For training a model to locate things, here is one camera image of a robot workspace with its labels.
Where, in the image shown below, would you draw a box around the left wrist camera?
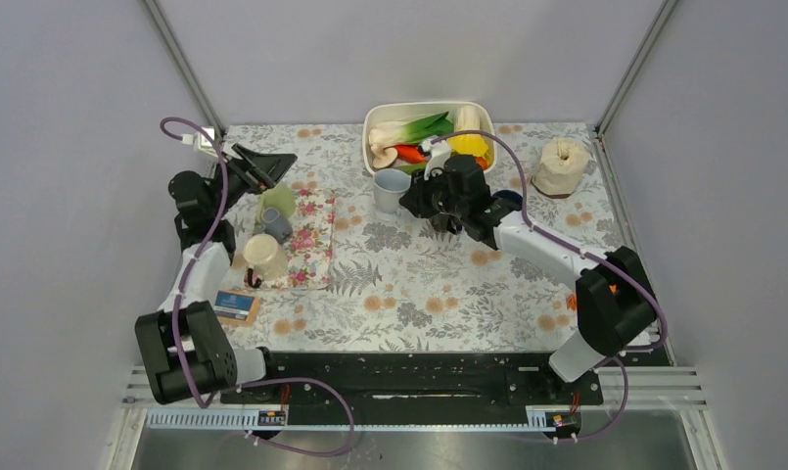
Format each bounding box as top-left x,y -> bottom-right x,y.
180,127 -> 217,163

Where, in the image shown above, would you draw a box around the aluminium frame rail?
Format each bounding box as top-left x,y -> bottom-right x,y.
139,0 -> 226,137

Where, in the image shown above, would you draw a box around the blue-grey textured square mug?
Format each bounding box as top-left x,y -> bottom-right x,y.
260,207 -> 294,245

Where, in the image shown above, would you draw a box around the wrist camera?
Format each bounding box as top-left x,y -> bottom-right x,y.
418,137 -> 452,181
180,127 -> 217,163

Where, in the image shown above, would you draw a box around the toy mushroom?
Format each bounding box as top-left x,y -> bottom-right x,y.
370,145 -> 398,171

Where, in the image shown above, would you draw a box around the floral serving tray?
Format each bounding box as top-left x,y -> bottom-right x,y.
260,187 -> 336,290

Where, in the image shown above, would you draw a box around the cream white mug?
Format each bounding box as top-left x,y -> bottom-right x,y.
243,233 -> 289,289

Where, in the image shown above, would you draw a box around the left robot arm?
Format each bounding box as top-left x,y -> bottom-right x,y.
134,149 -> 297,404

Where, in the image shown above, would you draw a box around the toy bok choy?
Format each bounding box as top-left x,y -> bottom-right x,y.
367,112 -> 454,148

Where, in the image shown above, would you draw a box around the dark blue mug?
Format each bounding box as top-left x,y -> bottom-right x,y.
493,190 -> 524,211

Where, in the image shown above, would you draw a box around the toy green bean pods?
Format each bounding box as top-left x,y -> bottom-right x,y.
395,163 -> 427,176

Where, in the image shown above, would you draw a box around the toy red chili pepper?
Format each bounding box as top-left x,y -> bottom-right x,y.
394,144 -> 427,165

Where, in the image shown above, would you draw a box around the light grey-blue mug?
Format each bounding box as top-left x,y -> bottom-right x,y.
373,168 -> 411,214

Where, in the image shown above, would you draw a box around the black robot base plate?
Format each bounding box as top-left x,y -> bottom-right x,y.
219,351 -> 605,428

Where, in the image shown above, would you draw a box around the toy yellow napa cabbage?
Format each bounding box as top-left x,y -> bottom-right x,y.
447,105 -> 488,159

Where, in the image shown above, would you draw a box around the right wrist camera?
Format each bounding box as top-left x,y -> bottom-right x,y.
418,137 -> 452,181

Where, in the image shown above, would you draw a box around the light green mug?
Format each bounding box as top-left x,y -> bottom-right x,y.
255,183 -> 297,223

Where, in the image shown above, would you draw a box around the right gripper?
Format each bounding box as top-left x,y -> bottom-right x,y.
399,164 -> 468,219

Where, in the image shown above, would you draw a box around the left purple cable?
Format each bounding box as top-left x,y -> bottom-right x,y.
159,117 -> 356,458

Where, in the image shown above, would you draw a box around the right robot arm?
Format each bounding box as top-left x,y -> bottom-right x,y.
373,141 -> 666,403

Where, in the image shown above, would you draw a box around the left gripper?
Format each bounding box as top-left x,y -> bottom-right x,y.
210,143 -> 297,219

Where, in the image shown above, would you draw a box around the orange clip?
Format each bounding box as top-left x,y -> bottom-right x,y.
566,294 -> 578,311

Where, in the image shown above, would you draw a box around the blue card box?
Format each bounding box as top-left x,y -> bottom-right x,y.
213,291 -> 260,326

